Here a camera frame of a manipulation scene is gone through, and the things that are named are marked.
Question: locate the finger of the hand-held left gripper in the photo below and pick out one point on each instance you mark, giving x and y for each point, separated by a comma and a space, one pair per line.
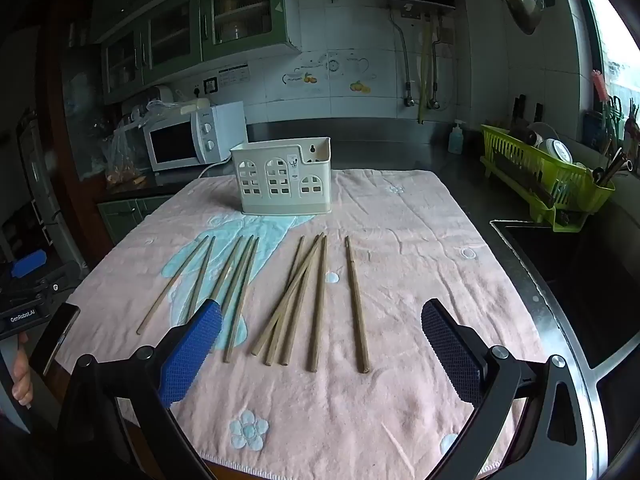
27, 263

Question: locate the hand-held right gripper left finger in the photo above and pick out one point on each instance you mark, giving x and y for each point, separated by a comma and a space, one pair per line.
192, 350

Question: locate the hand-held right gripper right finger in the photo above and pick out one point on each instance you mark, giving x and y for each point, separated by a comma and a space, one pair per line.
450, 355

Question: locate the row of wooden chopsticks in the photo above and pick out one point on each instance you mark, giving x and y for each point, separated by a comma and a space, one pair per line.
318, 310

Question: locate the cream plastic utensil holder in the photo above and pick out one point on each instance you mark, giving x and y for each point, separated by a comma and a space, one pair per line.
260, 155

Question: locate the person's left hand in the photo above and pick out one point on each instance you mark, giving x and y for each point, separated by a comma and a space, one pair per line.
22, 377

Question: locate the black smartphone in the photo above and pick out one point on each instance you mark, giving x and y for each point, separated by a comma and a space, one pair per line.
55, 335

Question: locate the pink printed towel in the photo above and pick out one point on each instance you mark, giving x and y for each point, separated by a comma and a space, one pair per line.
400, 260

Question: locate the green base cabinet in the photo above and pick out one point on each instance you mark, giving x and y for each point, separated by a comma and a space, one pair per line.
125, 215

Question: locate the clear plastic bag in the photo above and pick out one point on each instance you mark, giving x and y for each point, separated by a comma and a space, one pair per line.
120, 160

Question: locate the steel sink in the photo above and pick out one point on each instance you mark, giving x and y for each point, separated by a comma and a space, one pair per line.
575, 285

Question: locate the green plastic dish rack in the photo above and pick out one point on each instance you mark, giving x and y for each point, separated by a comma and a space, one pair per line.
575, 195

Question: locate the white kitchen appliance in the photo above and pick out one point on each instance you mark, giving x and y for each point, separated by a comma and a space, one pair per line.
159, 97

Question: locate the blue soap pump bottle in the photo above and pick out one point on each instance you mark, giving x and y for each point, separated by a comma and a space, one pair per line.
455, 141

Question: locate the white microwave oven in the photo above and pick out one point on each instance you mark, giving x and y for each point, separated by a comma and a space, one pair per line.
210, 135

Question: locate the pale foam packs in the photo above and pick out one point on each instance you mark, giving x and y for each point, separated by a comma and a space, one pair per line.
195, 106

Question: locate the white bowls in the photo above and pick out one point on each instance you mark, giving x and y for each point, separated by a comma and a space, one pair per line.
556, 150

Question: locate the pink brush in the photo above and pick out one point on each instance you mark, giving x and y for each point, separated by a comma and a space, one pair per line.
599, 85

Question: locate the black wall socket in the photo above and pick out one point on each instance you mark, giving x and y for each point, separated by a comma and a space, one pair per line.
210, 84

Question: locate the white wall label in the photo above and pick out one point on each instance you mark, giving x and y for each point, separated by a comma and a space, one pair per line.
234, 74

